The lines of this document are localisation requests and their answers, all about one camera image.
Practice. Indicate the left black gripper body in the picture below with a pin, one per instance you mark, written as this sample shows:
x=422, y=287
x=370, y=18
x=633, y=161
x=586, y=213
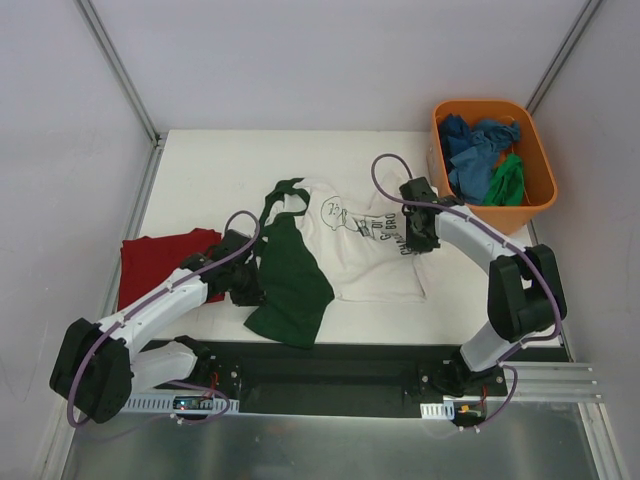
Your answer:
x=245, y=288

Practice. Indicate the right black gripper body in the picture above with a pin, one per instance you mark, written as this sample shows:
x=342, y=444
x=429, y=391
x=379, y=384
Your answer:
x=416, y=232

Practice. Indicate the white and green t shirt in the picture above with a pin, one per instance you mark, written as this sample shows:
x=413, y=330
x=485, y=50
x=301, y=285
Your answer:
x=317, y=246

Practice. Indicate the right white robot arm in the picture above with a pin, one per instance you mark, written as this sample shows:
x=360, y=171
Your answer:
x=525, y=293

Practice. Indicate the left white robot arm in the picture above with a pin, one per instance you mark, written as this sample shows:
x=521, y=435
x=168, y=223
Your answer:
x=100, y=365

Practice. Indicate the light blue t shirt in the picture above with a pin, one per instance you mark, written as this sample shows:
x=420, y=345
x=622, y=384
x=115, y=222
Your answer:
x=469, y=172

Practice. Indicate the bright green t shirt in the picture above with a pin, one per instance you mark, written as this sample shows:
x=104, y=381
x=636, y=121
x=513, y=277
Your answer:
x=507, y=184

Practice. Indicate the folded red t shirt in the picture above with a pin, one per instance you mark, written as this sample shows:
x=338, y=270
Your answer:
x=148, y=261

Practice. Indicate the dark blue t shirt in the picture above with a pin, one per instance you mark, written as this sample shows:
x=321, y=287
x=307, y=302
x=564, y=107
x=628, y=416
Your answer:
x=454, y=135

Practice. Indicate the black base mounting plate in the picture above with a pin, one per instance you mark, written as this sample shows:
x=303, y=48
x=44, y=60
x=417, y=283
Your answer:
x=340, y=380

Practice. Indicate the orange plastic bin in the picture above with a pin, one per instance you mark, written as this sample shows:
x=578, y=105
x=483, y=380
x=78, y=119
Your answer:
x=540, y=183

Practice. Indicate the left white cable duct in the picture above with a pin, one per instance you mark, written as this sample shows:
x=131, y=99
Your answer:
x=179, y=404

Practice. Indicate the white cable duct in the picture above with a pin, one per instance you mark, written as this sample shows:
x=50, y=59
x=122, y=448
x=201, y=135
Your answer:
x=438, y=411
x=179, y=404

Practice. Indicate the right white cable duct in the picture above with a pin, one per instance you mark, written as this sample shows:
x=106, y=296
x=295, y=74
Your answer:
x=438, y=411

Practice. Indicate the right aluminium frame post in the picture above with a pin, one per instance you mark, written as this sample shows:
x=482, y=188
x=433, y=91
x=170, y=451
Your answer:
x=578, y=28

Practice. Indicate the aluminium frame post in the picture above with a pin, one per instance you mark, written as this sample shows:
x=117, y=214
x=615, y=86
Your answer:
x=578, y=28
x=97, y=29

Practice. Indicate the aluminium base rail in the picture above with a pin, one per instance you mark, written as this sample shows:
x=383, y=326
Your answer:
x=556, y=382

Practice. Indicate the left aluminium frame post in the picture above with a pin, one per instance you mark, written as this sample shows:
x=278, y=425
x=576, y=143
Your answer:
x=97, y=29

